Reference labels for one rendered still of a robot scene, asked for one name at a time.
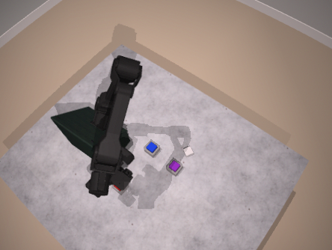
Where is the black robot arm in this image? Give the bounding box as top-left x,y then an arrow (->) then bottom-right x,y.
89,55 -> 142,196

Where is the purple button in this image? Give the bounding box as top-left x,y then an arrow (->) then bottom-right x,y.
166,159 -> 183,176

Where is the red button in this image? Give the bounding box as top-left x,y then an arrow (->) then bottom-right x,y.
112,185 -> 129,195

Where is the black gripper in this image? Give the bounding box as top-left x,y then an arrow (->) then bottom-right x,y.
86,147 -> 135,198

